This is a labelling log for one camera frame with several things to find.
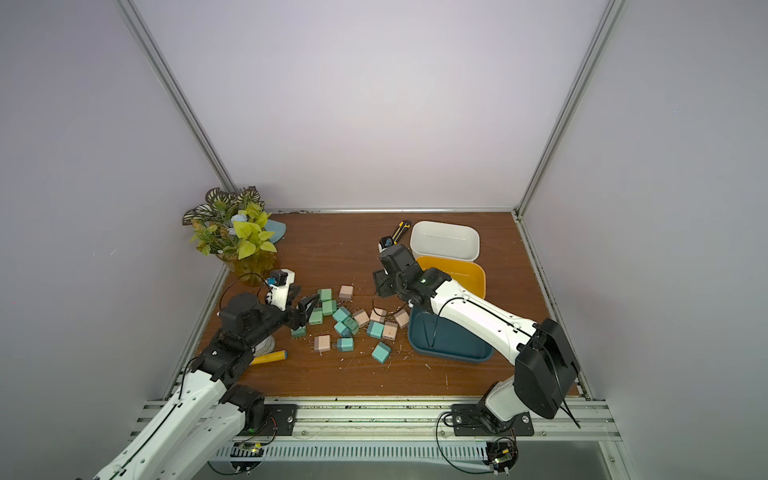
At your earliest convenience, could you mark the teal plug bottom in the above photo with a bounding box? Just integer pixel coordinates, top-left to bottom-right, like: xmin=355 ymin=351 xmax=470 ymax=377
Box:
xmin=371 ymin=342 xmax=392 ymax=364

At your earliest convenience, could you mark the teal plug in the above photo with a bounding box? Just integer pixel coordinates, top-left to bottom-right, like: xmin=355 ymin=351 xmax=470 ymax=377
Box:
xmin=366 ymin=322 xmax=385 ymax=339
xmin=371 ymin=342 xmax=392 ymax=364

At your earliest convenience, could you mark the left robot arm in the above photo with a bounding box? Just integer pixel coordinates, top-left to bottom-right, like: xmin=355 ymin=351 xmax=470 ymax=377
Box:
xmin=95 ymin=280 xmax=320 ymax=479

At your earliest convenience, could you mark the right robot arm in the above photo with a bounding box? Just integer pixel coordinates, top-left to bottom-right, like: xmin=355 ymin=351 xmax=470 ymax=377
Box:
xmin=373 ymin=245 xmax=580 ymax=430

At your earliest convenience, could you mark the white storage box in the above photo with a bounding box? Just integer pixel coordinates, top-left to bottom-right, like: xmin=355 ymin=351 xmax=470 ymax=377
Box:
xmin=410 ymin=221 xmax=480 ymax=262

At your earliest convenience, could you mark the dark teal storage box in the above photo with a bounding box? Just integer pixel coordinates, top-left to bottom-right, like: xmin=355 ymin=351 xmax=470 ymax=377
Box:
xmin=408 ymin=308 xmax=494 ymax=364

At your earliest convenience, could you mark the yellow storage box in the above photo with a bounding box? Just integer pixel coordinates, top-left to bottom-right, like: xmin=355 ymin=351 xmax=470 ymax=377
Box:
xmin=417 ymin=256 xmax=486 ymax=299

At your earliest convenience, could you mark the green plug far left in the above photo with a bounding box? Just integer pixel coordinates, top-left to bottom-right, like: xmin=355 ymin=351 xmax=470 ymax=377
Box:
xmin=291 ymin=326 xmax=307 ymax=339

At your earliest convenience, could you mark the pink plug right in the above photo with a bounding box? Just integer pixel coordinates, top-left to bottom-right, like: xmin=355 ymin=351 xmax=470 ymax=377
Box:
xmin=393 ymin=310 xmax=410 ymax=329

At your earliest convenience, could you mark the pink plug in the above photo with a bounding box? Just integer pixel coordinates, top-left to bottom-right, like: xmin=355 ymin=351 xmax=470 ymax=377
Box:
xmin=393 ymin=310 xmax=410 ymax=329
xmin=370 ymin=307 xmax=388 ymax=323
xmin=338 ymin=285 xmax=354 ymax=302
xmin=313 ymin=335 xmax=332 ymax=353

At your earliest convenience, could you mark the pink plug centre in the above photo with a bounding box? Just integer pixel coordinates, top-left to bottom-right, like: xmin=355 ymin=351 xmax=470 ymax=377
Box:
xmin=370 ymin=307 xmax=388 ymax=323

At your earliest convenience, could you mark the metal can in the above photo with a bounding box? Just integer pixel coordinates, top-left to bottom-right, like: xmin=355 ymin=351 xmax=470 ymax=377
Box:
xmin=252 ymin=335 xmax=275 ymax=358

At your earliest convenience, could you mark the yellow toy shovel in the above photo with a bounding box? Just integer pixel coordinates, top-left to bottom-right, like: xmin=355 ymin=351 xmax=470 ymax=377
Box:
xmin=250 ymin=350 xmax=288 ymax=366

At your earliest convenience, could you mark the pink plug upper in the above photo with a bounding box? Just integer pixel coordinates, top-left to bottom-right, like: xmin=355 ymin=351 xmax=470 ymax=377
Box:
xmin=338 ymin=285 xmax=354 ymax=302

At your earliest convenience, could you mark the teal plug centre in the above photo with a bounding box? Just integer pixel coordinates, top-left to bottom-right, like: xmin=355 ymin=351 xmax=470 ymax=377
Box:
xmin=366 ymin=322 xmax=385 ymax=339

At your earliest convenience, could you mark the pink plug bottom left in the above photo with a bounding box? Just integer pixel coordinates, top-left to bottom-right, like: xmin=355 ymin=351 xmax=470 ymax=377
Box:
xmin=313 ymin=335 xmax=332 ymax=353

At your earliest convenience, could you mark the light blue oval object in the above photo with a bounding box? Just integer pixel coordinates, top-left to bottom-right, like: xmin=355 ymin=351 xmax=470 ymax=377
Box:
xmin=264 ymin=219 xmax=287 ymax=244

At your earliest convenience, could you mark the artificial plant in amber vase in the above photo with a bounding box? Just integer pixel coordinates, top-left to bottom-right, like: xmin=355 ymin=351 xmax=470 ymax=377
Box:
xmin=182 ymin=186 xmax=277 ymax=286

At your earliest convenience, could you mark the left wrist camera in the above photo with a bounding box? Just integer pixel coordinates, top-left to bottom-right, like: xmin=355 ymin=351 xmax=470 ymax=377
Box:
xmin=266 ymin=269 xmax=295 ymax=292

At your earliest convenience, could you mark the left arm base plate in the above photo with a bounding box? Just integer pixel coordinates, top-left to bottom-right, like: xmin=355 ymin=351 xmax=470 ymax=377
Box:
xmin=239 ymin=403 xmax=299 ymax=437

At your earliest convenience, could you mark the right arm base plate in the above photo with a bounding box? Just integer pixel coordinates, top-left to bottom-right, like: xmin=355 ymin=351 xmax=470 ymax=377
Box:
xmin=442 ymin=403 xmax=534 ymax=437

